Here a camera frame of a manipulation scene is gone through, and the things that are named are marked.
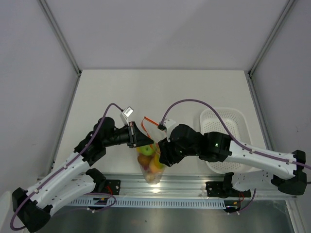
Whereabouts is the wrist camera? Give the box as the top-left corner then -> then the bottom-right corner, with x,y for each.
157,118 -> 178,137
120,106 -> 134,125

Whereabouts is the green apple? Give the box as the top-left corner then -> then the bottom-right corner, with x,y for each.
140,145 -> 154,156

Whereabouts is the clear orange zip top bag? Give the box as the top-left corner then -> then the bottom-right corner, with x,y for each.
136,116 -> 166,185

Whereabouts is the left aluminium frame post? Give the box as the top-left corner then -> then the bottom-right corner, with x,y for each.
37,0 -> 82,76

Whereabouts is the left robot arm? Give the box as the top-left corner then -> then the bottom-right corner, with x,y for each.
12,117 -> 153,233

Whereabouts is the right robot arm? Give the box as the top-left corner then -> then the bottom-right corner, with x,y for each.
158,123 -> 307,196

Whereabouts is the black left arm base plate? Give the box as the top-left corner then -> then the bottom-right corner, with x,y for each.
97,180 -> 121,196

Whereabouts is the white perforated plastic basket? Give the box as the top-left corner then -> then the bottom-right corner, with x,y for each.
199,107 -> 258,173

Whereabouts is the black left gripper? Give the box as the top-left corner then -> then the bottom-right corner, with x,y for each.
104,121 -> 154,148

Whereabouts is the aluminium frame post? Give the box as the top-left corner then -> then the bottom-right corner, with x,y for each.
37,0 -> 82,76
247,0 -> 298,75

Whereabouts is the right aluminium frame post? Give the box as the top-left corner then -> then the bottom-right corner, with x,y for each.
247,0 -> 298,75

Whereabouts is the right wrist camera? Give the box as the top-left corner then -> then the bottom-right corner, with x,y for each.
157,118 -> 178,137

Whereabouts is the aluminium front rail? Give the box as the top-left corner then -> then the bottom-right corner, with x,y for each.
37,173 -> 298,201

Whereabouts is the small yellow orange fruit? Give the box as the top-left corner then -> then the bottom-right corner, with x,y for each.
151,153 -> 165,169

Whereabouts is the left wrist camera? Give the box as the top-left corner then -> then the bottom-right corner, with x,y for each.
120,106 -> 134,125

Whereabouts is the white slotted cable duct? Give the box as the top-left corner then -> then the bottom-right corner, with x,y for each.
68,197 -> 226,209

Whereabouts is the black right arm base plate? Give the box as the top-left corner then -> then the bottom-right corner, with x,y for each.
206,182 -> 251,199

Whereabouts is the brown kiwi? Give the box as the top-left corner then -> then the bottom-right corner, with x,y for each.
138,154 -> 152,167

